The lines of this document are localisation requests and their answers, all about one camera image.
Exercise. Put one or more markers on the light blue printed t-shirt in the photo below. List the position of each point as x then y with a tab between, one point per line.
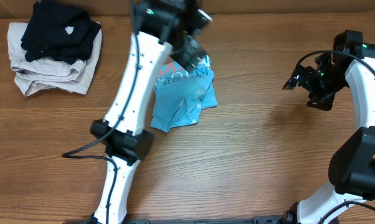
181	96

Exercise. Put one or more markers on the beige folded garment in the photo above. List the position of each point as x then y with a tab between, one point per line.
46	73

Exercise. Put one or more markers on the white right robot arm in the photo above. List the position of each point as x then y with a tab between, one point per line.
351	171

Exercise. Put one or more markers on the black folded garment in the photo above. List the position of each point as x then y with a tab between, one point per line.
60	32

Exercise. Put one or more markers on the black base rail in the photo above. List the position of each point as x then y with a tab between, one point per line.
203	221

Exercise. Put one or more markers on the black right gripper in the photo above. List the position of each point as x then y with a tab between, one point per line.
304	78

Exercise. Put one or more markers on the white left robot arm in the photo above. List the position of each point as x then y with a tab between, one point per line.
160	30

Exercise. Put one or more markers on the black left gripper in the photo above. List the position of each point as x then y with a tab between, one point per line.
191	52

